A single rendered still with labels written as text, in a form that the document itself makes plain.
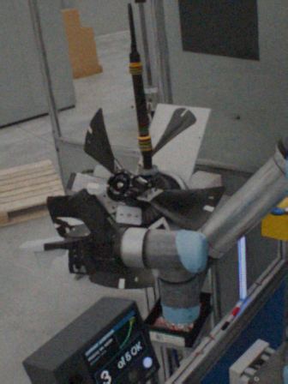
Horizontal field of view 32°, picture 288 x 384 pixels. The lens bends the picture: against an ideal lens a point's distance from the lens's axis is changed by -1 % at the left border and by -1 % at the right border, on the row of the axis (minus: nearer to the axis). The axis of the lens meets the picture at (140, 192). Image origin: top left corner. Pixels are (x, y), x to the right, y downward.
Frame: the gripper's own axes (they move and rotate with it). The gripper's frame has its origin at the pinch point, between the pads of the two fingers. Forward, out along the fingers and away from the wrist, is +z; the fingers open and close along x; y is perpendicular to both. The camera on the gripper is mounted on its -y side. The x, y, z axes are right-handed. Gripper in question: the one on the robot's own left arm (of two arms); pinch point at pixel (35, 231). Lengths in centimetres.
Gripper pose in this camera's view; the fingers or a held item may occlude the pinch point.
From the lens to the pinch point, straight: 107.9
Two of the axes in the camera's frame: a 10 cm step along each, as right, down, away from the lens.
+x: 3.2, -3.1, 8.9
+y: 0.7, 9.5, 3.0
